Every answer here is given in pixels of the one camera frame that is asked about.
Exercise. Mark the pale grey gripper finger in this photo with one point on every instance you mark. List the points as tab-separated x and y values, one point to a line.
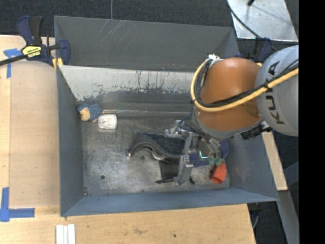
180	171
189	170

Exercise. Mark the black flat object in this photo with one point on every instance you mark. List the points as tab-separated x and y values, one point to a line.
167	170

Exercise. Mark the red-orange block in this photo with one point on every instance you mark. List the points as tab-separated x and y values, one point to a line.
218	173

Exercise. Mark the grey metal bin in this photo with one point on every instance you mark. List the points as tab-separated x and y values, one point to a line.
114	159

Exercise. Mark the small white box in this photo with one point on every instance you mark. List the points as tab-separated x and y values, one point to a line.
107	121

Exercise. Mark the blue and tan toy animal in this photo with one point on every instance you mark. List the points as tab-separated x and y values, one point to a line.
92	110

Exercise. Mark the pale wood board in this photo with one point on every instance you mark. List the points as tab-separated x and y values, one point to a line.
33	136

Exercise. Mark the black cylinder on white bracket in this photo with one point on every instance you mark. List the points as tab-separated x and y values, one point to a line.
251	133

